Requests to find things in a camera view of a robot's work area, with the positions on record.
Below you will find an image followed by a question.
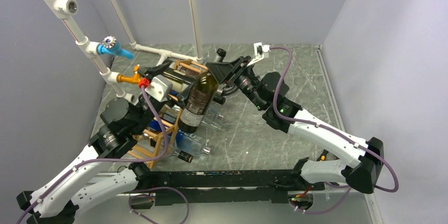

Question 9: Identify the dark wine bottle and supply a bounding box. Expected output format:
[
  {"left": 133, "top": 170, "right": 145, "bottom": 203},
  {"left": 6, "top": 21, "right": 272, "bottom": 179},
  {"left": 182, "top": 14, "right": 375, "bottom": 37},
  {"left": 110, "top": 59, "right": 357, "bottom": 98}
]
[
  {"left": 161, "top": 68, "right": 217, "bottom": 108},
  {"left": 167, "top": 59, "right": 208, "bottom": 78}
]

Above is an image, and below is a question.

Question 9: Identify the green wine bottle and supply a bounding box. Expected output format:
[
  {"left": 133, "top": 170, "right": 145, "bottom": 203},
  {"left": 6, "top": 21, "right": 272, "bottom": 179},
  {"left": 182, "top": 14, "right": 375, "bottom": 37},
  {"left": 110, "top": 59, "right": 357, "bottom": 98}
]
[{"left": 178, "top": 69, "right": 219, "bottom": 133}]

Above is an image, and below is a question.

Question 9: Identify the blue plastic faucet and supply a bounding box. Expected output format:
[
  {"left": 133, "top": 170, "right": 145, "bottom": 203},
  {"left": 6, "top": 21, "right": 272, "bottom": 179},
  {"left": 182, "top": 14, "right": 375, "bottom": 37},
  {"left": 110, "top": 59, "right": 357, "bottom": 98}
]
[{"left": 96, "top": 36, "right": 134, "bottom": 59}]

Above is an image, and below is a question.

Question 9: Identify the yellow black screwdriver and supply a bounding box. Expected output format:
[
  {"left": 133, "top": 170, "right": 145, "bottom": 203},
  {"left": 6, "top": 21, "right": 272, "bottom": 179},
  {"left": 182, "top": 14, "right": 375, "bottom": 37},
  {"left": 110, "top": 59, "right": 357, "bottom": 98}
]
[{"left": 317, "top": 150, "right": 329, "bottom": 161}]

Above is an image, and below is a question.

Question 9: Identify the white PVC pipe frame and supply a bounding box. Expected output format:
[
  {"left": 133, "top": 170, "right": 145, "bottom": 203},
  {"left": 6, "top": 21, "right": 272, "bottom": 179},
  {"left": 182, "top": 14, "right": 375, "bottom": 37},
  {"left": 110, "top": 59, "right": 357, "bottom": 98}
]
[{"left": 44, "top": 0, "right": 203, "bottom": 103}]

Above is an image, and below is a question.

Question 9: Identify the orange plastic faucet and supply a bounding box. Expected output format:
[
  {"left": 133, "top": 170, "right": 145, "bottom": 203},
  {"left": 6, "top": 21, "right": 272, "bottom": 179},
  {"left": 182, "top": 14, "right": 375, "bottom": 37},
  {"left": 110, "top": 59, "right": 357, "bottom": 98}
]
[{"left": 116, "top": 64, "right": 148, "bottom": 88}]

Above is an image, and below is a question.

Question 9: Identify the dark wine bottle front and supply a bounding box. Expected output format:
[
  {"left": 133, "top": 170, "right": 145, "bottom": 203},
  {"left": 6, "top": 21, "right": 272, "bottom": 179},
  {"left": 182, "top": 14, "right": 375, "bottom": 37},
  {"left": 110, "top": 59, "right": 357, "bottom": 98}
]
[{"left": 167, "top": 59, "right": 208, "bottom": 78}]

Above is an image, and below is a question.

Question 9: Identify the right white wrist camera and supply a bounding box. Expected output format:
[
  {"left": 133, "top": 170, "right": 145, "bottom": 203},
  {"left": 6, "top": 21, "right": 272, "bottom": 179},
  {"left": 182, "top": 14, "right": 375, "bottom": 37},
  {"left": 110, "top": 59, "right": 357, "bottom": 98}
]
[{"left": 247, "top": 42, "right": 270, "bottom": 66}]

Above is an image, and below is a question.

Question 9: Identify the wooden wine rack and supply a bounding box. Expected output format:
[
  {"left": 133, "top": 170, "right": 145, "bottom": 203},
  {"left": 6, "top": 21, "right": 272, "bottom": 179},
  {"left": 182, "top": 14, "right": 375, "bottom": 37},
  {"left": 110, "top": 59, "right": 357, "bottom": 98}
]
[{"left": 128, "top": 59, "right": 211, "bottom": 169}]

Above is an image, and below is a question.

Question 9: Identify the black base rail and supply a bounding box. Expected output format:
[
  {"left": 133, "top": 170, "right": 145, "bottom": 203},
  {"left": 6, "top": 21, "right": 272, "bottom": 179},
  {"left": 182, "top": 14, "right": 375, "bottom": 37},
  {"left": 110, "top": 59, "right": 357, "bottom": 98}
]
[{"left": 131, "top": 170, "right": 324, "bottom": 206}]

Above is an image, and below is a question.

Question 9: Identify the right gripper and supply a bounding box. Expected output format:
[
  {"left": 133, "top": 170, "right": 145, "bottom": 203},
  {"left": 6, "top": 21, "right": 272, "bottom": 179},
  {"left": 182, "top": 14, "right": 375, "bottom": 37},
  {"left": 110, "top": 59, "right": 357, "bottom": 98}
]
[{"left": 207, "top": 55, "right": 267, "bottom": 110}]

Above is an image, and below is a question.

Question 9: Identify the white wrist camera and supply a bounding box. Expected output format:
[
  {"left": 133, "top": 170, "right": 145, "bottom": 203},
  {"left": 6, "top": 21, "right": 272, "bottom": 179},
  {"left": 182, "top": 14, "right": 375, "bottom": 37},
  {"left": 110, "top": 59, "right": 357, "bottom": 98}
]
[
  {"left": 138, "top": 75, "right": 173, "bottom": 102},
  {"left": 247, "top": 42, "right": 270, "bottom": 66}
]

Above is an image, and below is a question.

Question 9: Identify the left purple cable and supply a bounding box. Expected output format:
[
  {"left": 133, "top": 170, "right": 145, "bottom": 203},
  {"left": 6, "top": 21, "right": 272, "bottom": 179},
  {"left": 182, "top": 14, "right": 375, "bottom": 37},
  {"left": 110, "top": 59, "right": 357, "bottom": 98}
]
[{"left": 15, "top": 86, "right": 171, "bottom": 224}]

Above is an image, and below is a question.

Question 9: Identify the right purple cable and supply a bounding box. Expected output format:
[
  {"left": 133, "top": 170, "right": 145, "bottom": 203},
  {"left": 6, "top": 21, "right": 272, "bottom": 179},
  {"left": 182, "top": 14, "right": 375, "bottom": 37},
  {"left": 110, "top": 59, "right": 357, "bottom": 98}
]
[{"left": 269, "top": 45, "right": 400, "bottom": 214}]

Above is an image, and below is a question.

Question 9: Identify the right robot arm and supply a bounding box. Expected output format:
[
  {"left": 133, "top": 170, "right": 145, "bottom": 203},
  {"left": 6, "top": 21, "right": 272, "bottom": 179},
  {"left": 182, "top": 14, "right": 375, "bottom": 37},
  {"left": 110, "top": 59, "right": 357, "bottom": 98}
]
[{"left": 206, "top": 57, "right": 384, "bottom": 194}]

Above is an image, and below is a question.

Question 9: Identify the black coiled cable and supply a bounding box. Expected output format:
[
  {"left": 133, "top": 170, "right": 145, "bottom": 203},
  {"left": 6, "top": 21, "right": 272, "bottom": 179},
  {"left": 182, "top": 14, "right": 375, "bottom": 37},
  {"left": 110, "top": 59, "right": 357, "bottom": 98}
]
[{"left": 220, "top": 79, "right": 242, "bottom": 98}]

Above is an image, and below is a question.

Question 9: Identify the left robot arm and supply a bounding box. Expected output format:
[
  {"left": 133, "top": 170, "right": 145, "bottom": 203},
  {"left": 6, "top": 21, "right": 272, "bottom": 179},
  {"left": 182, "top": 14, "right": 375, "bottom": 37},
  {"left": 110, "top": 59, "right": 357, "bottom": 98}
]
[{"left": 16, "top": 60, "right": 172, "bottom": 223}]

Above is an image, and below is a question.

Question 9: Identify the purple cable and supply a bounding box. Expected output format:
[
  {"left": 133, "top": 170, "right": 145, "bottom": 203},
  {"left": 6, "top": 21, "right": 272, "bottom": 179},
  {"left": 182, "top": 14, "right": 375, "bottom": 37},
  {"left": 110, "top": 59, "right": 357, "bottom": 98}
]
[
  {"left": 15, "top": 86, "right": 171, "bottom": 224},
  {"left": 269, "top": 45, "right": 400, "bottom": 214}
]

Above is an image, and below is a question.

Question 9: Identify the tall blue square bottle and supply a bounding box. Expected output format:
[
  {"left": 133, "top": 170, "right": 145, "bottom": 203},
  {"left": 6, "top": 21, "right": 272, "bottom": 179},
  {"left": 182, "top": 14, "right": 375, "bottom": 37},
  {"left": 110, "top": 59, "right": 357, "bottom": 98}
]
[{"left": 206, "top": 109, "right": 224, "bottom": 124}]

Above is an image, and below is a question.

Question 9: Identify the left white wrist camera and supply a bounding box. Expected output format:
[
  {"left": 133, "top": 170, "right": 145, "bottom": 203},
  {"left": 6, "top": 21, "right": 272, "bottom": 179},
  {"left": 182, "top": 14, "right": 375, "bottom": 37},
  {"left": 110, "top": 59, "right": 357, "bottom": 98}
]
[{"left": 138, "top": 75, "right": 173, "bottom": 102}]

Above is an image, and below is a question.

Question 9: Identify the clear liquor bottle black cap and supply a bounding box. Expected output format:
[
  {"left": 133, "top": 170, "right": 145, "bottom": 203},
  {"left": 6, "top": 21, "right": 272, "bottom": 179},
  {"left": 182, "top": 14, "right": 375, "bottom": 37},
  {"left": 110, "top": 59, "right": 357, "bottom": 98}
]
[{"left": 162, "top": 147, "right": 194, "bottom": 163}]

